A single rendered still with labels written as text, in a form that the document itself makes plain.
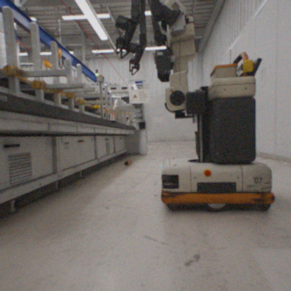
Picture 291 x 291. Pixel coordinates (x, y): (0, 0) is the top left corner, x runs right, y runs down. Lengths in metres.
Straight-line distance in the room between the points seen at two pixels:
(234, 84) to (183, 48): 0.45
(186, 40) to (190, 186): 0.97
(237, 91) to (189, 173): 0.57
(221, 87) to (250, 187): 0.62
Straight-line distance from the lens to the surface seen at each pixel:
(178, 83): 1.73
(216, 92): 1.59
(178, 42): 1.83
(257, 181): 1.61
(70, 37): 12.72
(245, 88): 1.63
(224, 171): 1.55
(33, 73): 1.51
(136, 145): 6.24
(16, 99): 1.44
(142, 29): 2.17
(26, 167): 2.01
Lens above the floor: 0.48
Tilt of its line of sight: 3 degrees down
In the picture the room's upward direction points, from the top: 2 degrees counter-clockwise
